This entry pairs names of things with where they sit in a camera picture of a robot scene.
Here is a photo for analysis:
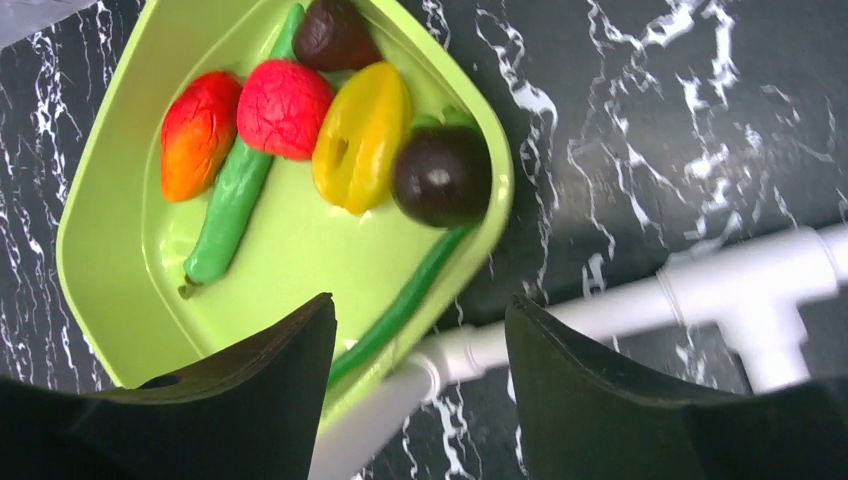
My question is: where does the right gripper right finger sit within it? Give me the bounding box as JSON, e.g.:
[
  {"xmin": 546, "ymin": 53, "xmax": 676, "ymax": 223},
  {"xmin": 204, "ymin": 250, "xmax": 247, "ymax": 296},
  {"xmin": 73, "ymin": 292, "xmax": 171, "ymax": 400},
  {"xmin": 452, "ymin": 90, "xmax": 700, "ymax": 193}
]
[{"xmin": 505, "ymin": 297, "xmax": 847, "ymax": 479}]

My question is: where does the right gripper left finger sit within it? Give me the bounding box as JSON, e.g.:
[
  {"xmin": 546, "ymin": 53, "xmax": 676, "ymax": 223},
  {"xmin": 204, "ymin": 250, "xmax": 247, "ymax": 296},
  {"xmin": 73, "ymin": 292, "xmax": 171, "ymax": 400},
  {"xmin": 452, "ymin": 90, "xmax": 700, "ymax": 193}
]
[{"xmin": 1, "ymin": 293, "xmax": 337, "ymax": 479}]

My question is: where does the green chili pepper toy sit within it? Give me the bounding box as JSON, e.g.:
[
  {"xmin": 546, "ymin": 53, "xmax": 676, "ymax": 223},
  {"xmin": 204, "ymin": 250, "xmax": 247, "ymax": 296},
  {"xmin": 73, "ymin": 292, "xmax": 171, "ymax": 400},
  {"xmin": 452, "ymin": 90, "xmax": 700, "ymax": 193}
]
[{"xmin": 327, "ymin": 226, "xmax": 473, "ymax": 389}]

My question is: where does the dark mangosteen toy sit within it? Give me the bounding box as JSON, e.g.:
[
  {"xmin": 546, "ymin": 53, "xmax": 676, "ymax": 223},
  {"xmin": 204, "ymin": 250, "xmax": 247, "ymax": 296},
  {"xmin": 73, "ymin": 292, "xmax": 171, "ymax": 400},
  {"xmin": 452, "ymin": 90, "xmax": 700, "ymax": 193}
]
[{"xmin": 391, "ymin": 106, "xmax": 493, "ymax": 228}]

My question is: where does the green plastic basket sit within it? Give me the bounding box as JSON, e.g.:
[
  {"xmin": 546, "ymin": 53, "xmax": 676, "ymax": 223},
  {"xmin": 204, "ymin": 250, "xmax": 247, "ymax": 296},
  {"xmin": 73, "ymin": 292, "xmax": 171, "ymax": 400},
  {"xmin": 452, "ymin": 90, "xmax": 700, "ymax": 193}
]
[{"xmin": 56, "ymin": 0, "xmax": 515, "ymax": 432}]

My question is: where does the green cucumber toy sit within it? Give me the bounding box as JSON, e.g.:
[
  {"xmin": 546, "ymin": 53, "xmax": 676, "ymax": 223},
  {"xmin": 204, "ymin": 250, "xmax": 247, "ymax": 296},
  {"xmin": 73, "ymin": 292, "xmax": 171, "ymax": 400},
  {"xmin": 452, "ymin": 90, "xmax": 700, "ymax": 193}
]
[{"xmin": 177, "ymin": 3, "xmax": 307, "ymax": 301}]

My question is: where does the orange red mango toy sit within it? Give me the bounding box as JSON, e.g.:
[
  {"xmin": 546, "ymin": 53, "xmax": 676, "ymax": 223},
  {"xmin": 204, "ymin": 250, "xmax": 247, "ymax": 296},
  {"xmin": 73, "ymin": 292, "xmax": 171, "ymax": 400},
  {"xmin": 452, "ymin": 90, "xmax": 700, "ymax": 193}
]
[{"xmin": 160, "ymin": 70, "xmax": 242, "ymax": 203}]

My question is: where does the red strawberry toy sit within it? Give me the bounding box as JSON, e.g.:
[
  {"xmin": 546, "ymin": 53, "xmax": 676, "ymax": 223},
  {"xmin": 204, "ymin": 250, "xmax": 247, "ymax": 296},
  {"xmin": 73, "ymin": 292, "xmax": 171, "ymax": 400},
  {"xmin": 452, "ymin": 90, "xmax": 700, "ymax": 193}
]
[{"xmin": 237, "ymin": 59, "xmax": 335, "ymax": 161}]

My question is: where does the dark purple plum toy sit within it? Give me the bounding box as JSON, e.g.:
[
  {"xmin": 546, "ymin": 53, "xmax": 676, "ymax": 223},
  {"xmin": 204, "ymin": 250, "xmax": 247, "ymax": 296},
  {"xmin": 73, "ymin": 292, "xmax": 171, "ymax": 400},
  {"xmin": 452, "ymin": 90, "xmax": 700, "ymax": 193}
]
[{"xmin": 293, "ymin": 0, "xmax": 383, "ymax": 73}]

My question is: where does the white pvc pipe frame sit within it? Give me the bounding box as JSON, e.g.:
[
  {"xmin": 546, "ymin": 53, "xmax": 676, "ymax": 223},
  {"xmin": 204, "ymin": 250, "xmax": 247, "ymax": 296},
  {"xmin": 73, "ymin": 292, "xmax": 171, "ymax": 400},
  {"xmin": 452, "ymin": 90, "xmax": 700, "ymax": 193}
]
[{"xmin": 309, "ymin": 224, "xmax": 847, "ymax": 479}]

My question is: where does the yellow ring fruit toy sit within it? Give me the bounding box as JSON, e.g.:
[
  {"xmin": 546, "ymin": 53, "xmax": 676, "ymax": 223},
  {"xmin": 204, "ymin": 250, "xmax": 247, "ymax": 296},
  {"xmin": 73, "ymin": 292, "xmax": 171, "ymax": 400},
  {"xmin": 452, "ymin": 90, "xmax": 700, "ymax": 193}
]
[{"xmin": 312, "ymin": 61, "xmax": 413, "ymax": 215}]

